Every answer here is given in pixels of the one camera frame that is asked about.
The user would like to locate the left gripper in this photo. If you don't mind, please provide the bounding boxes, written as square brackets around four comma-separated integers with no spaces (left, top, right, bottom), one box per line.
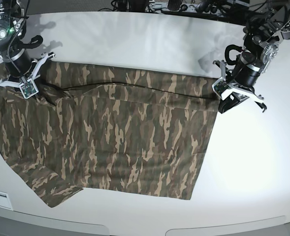
[213,60,267,114]

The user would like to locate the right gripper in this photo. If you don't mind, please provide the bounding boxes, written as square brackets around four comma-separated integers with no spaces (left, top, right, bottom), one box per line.
[0,52,56,92]

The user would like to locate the camouflage T-shirt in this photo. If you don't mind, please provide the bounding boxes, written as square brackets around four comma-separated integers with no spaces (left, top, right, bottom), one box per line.
[0,61,219,207]

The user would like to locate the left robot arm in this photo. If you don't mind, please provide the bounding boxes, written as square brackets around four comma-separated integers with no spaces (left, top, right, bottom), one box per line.
[212,0,290,114]

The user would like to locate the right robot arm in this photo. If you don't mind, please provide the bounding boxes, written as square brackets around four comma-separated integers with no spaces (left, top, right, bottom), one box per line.
[0,0,56,99]

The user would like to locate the black background equipment clutter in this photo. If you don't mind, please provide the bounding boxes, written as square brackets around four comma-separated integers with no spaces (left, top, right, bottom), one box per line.
[100,0,287,25]

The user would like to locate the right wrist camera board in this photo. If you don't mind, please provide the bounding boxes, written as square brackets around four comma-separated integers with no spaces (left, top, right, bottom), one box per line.
[19,81,39,99]

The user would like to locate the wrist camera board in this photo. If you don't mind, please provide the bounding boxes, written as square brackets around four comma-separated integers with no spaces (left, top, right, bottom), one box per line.
[19,81,39,99]
[212,78,229,100]

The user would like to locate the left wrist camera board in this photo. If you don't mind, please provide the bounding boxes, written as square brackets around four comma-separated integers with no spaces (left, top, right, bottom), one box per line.
[212,78,229,100]

